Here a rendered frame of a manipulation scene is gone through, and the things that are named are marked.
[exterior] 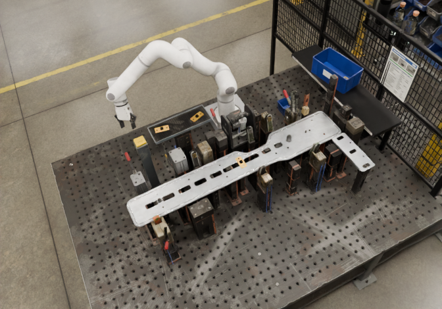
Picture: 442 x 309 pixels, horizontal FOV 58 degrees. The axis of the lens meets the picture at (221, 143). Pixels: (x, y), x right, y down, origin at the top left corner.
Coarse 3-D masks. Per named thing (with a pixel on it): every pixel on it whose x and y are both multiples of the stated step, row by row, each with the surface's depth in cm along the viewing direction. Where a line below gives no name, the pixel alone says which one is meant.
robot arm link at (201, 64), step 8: (176, 40) 235; (184, 40) 237; (176, 48) 231; (184, 48) 230; (192, 48) 240; (200, 56) 242; (192, 64) 243; (200, 64) 242; (208, 64) 245; (216, 64) 254; (224, 64) 262; (200, 72) 247; (208, 72) 248; (216, 72) 260
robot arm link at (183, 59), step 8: (152, 48) 223; (160, 48) 224; (168, 48) 225; (144, 56) 225; (152, 56) 225; (160, 56) 227; (168, 56) 227; (176, 56) 226; (184, 56) 226; (192, 56) 231; (176, 64) 228; (184, 64) 228
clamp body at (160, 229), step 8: (152, 224) 212; (160, 224) 211; (160, 232) 208; (168, 232) 208; (160, 240) 209; (168, 240) 214; (168, 248) 223; (176, 248) 240; (168, 256) 229; (176, 256) 233; (168, 264) 234
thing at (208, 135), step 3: (207, 132) 244; (210, 132) 243; (207, 135) 242; (210, 135) 242; (213, 135) 242; (207, 138) 241; (210, 138) 241; (213, 138) 243; (207, 141) 244; (210, 141) 244; (213, 141) 245; (210, 144) 246; (213, 144) 247; (213, 147) 250; (213, 150) 252; (213, 153) 254; (213, 156) 257; (216, 159) 261
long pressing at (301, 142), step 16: (320, 112) 260; (288, 128) 254; (304, 128) 253; (320, 128) 252; (336, 128) 252; (272, 144) 247; (288, 144) 246; (304, 144) 246; (320, 144) 246; (224, 160) 242; (256, 160) 240; (272, 160) 240; (192, 176) 236; (208, 176) 235; (224, 176) 235; (240, 176) 234; (160, 192) 231; (176, 192) 230; (192, 192) 229; (208, 192) 229; (128, 208) 226; (144, 208) 225; (160, 208) 224; (176, 208) 224; (144, 224) 219
